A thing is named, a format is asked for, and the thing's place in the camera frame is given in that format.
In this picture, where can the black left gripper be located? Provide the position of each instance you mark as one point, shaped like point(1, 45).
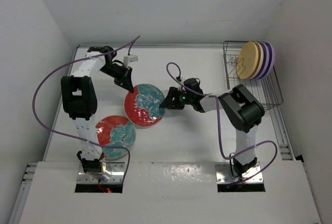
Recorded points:
point(126, 82)

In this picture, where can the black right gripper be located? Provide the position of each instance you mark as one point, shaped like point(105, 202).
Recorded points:
point(169, 102)

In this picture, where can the red teal floral plate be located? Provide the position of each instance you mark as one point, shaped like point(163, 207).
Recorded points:
point(142, 107)
point(116, 131)

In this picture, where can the orange plate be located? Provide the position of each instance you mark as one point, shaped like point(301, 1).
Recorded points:
point(248, 60)

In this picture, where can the cream plate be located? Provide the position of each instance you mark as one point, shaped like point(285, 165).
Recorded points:
point(261, 61)

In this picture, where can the lavender plate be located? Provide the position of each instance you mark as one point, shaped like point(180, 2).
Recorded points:
point(267, 60)
point(272, 58)

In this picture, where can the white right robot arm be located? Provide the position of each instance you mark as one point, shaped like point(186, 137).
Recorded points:
point(243, 110)

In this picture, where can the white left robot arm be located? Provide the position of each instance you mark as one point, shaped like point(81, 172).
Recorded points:
point(80, 101)

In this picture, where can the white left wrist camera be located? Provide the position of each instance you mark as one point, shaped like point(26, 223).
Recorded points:
point(129, 59)

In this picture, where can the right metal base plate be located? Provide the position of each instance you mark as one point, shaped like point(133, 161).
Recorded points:
point(251, 176)

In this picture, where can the metal base plate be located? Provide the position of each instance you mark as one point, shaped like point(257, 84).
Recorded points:
point(111, 173)
point(251, 176)

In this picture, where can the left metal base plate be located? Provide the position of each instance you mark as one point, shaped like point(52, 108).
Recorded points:
point(111, 173)

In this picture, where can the grey wire dish rack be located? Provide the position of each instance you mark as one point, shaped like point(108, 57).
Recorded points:
point(266, 90)

